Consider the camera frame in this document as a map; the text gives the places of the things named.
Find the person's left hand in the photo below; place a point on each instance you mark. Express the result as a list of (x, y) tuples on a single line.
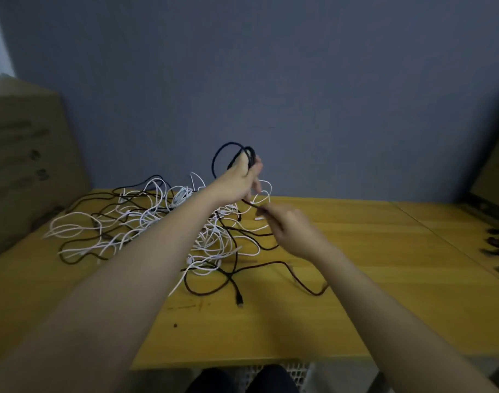
[(233, 185)]

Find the person's right hand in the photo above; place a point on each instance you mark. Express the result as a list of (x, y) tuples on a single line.
[(290, 229)]

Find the group of black cable ties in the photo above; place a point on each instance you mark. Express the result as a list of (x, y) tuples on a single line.
[(497, 241)]

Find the person's left forearm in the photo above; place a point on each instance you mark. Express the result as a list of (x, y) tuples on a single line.
[(102, 307)]

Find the person's right forearm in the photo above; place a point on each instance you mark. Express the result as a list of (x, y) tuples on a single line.
[(397, 331)]

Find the person's dark clothing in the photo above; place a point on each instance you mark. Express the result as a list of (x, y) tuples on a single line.
[(241, 380)]

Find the plain brown cardboard box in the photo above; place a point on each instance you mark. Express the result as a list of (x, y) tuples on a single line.
[(28, 159)]

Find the cardboard box with black print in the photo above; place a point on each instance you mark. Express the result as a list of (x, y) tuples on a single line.
[(497, 180)]

